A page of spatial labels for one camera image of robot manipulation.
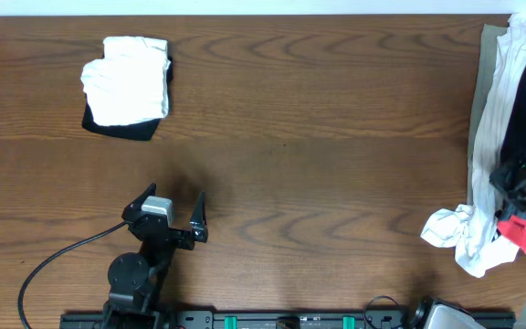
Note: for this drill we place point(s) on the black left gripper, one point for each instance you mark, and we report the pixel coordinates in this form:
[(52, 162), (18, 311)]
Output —
[(167, 232)]

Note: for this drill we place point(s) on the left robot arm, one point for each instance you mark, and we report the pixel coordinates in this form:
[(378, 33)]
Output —
[(136, 278)]

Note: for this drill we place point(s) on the folded black garment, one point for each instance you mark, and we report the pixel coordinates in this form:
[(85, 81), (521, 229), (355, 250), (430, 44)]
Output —
[(141, 131)]

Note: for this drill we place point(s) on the folded white garment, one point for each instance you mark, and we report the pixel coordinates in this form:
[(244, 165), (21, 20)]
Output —
[(129, 84)]

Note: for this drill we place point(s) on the white ribbed garment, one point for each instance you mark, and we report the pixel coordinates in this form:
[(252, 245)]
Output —
[(471, 230)]

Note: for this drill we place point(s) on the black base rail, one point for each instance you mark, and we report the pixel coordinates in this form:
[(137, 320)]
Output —
[(209, 320)]

